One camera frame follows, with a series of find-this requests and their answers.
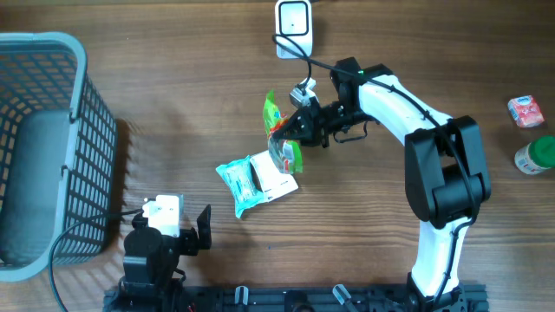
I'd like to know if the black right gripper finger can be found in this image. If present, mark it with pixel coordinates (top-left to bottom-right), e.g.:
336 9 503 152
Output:
268 121 310 140
279 107 312 130

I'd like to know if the Haribo gummy bag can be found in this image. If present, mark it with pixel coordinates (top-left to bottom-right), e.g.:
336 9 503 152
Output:
263 90 304 174

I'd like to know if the teal tissue packet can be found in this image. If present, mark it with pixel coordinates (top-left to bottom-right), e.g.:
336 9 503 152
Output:
216 156 264 218

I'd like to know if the white snack packet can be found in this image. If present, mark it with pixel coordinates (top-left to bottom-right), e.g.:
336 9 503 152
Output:
250 151 298 203

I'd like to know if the red white candy packet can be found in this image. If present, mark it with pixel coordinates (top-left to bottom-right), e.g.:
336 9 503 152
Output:
507 95 545 128

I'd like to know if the green lid jar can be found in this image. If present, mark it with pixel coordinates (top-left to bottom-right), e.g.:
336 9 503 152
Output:
514 135 554 175

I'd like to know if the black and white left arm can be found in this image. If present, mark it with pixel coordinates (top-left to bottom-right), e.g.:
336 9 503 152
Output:
102 205 212 312

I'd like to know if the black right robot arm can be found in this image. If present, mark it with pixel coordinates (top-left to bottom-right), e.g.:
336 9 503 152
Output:
268 57 491 311

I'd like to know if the white barcode scanner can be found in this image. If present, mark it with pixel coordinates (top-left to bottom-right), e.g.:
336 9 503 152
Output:
275 0 313 56

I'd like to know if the grey plastic mesh basket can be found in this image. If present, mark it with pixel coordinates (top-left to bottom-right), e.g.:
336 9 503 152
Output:
1 32 118 283

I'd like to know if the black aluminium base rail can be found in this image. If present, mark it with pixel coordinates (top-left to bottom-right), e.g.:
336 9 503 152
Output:
102 284 490 312

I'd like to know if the black right camera cable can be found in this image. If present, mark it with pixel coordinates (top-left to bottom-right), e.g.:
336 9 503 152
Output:
271 33 480 304

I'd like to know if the black camera cable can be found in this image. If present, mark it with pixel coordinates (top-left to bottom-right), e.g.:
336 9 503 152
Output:
271 33 480 304
47 208 144 312

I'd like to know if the black left camera cable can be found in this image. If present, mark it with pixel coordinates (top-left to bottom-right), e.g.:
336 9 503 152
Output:
47 208 144 312

